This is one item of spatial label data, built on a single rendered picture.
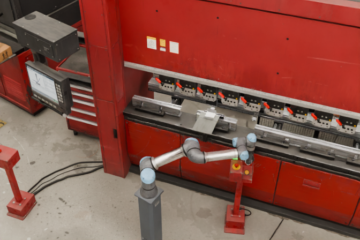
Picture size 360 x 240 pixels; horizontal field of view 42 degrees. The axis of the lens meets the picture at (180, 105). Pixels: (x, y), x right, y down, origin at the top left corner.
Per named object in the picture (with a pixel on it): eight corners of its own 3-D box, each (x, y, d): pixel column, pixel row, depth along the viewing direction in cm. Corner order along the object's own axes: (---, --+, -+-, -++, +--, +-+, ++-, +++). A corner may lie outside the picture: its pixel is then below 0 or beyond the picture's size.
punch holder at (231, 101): (220, 103, 418) (222, 89, 407) (223, 97, 424) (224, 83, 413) (237, 107, 413) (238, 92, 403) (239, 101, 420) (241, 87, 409)
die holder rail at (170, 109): (132, 105, 462) (132, 97, 456) (135, 102, 466) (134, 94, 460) (179, 117, 449) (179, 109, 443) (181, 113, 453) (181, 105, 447)
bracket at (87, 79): (46, 89, 438) (45, 83, 433) (60, 75, 455) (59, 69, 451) (84, 99, 427) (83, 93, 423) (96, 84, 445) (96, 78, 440)
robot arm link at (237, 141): (235, 145, 377) (248, 143, 378) (232, 135, 386) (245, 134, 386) (234, 152, 382) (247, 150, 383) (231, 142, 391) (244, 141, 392)
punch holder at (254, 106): (242, 108, 412) (244, 94, 402) (245, 103, 418) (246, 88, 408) (259, 112, 408) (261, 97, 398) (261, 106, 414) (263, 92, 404)
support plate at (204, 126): (192, 130, 417) (192, 129, 417) (201, 112, 436) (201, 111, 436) (210, 135, 413) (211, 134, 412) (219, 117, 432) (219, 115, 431)
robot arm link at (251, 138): (245, 133, 385) (255, 132, 386) (244, 141, 393) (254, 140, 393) (247, 140, 379) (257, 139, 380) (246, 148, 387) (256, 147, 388)
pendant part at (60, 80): (32, 96, 414) (23, 62, 392) (43, 89, 422) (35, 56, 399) (67, 115, 394) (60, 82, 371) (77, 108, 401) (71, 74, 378)
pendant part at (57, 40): (31, 103, 428) (10, 21, 374) (52, 90, 444) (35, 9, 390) (69, 125, 405) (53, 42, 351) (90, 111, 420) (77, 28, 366)
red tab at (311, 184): (302, 185, 425) (303, 180, 421) (302, 184, 427) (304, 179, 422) (319, 190, 421) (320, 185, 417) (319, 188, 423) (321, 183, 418)
